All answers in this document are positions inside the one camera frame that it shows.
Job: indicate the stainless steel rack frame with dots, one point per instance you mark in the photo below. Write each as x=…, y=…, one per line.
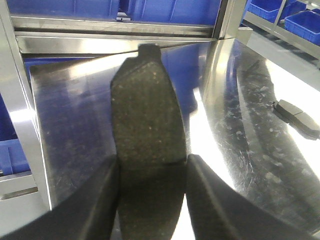
x=59, y=36

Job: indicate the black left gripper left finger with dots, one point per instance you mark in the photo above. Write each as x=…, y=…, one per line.
x=87, y=214

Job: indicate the blue tray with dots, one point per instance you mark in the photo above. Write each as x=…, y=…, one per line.
x=305, y=24
x=266, y=9

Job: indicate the blue bin under table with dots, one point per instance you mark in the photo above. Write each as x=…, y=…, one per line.
x=12, y=156

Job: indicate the brake pad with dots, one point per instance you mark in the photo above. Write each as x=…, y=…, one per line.
x=150, y=142
x=297, y=118

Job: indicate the large blue plastic bin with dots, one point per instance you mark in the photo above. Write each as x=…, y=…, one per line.
x=195, y=12

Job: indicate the far steel shelving rack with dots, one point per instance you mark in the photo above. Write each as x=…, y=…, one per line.
x=277, y=28

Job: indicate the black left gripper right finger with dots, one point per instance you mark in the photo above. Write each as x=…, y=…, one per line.
x=218, y=212

